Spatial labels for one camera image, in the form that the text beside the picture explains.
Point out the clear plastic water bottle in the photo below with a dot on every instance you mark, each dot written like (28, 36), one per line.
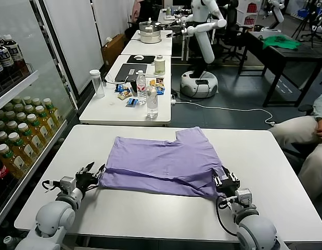
(152, 104)

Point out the black mouse pad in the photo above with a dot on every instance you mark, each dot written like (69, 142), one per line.
(147, 59)

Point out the black table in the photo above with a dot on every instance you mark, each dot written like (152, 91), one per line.
(293, 56)

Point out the water bottle red label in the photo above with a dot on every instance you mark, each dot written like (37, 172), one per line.
(141, 88)

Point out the white cabinet shelf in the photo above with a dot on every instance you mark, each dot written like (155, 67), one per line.
(17, 88)

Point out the wrist camera box grey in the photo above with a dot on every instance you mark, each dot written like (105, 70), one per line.
(67, 184)
(243, 197)

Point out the left wrist camera box grey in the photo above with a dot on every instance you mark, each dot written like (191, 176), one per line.
(67, 184)

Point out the colourful printed snack packet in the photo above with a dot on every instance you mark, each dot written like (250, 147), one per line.
(160, 81)

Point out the steel steamer pot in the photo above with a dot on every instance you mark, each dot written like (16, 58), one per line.
(150, 34)

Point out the pink garment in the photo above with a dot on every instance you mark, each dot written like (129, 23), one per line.
(136, 10)

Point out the glass door drinks cabinet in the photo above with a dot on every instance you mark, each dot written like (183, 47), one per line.
(65, 78)

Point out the black laptop closed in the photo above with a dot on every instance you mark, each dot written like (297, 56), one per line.
(129, 74)

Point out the green cloth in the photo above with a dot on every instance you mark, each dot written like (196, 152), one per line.
(277, 43)

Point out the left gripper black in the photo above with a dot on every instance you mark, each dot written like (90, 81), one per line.
(85, 181)

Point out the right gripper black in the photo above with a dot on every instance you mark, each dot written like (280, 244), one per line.
(227, 186)

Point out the white power strip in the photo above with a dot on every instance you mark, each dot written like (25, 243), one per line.
(173, 99)

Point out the beige jar with lid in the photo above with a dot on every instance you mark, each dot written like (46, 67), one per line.
(159, 66)

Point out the white table with snacks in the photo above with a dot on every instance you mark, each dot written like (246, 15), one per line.
(111, 114)

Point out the blue snack packet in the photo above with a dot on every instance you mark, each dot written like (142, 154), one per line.
(119, 88)
(160, 90)

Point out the blue bin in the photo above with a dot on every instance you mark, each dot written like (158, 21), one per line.
(302, 14)

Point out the black office chair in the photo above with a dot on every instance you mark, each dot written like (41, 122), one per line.
(231, 15)

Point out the clear tumbler white lid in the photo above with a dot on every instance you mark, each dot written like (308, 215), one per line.
(98, 86)

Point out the tan snack packet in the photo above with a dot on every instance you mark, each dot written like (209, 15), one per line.
(124, 95)

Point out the white shelf red boxes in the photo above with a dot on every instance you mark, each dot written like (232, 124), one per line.
(250, 13)

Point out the blue black striped packet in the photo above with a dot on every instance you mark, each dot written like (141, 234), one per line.
(132, 102)

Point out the right wrist camera box grey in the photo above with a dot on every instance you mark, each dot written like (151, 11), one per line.
(243, 197)

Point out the white table with pot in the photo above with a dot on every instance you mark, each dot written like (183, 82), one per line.
(150, 49)

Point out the brown cardboard box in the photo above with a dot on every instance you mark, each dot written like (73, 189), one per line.
(114, 50)

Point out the purple t-shirt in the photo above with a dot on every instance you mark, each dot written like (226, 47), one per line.
(155, 161)

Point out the green cap bottle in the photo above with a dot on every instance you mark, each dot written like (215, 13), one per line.
(8, 240)

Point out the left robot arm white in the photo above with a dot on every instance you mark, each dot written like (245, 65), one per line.
(54, 216)

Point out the small green bottle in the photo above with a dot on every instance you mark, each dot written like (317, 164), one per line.
(168, 11)

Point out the yellow snack packet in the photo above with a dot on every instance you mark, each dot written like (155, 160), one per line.
(152, 82)

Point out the black chair low back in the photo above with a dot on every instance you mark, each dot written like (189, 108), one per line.
(129, 31)

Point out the white computer mouse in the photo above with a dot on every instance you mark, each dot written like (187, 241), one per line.
(138, 57)

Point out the white wheeled robot body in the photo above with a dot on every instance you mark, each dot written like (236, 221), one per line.
(199, 83)

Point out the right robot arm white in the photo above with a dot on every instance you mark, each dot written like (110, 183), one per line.
(257, 231)

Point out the small white robot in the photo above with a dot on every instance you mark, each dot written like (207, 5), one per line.
(279, 14)

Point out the beige trousers of bystander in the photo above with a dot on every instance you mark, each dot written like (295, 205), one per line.
(293, 132)

